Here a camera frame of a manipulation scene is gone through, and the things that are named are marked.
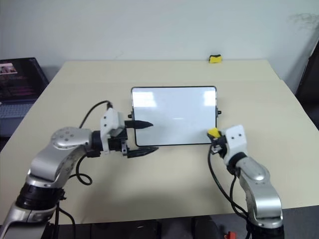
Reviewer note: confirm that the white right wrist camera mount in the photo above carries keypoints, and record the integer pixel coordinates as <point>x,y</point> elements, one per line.
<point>235,144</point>

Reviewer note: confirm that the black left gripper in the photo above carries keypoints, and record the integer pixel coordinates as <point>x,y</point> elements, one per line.
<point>118,144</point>

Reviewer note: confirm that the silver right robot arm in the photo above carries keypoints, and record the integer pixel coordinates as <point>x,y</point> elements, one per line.
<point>259,189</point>

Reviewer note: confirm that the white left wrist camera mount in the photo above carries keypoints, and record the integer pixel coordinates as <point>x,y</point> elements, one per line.
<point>112,122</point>

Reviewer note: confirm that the open laptop computer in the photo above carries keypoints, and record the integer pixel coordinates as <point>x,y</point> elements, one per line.
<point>17,82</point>

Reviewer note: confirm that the small black-framed whiteboard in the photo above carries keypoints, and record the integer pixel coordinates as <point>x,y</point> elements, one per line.
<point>174,112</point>

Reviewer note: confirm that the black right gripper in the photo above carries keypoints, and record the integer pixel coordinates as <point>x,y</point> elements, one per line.
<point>221,145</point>

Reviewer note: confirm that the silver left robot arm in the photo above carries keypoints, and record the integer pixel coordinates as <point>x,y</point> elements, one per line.
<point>57,154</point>

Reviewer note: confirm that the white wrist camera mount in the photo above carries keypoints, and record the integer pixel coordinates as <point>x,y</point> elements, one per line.
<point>112,122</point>
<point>235,144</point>

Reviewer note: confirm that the yellow and black eraser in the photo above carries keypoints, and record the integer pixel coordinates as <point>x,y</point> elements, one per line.
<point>215,59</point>
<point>213,133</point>

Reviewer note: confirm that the small red object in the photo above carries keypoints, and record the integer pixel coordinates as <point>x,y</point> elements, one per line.
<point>229,235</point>

